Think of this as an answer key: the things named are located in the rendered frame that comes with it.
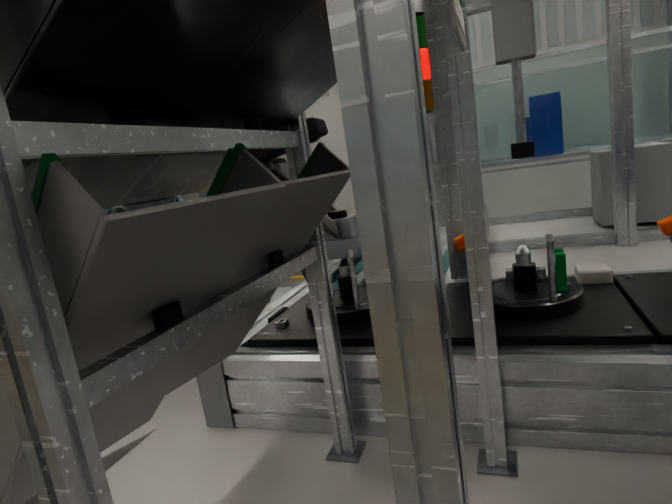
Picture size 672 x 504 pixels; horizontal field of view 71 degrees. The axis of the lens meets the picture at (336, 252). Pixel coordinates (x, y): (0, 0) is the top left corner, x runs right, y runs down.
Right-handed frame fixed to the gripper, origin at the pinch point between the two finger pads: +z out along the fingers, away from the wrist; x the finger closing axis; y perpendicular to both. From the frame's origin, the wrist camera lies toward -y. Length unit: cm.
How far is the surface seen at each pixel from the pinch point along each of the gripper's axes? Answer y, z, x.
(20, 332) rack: -6, 0, 53
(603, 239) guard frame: -21, 50, -82
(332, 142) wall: 181, -230, -826
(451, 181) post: -13.2, 7.6, -17.5
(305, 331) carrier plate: 12.2, 7.0, 9.2
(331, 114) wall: 141, -265, -826
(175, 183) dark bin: -2.0, -11.1, 28.6
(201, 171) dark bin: -3.9, -10.3, 26.9
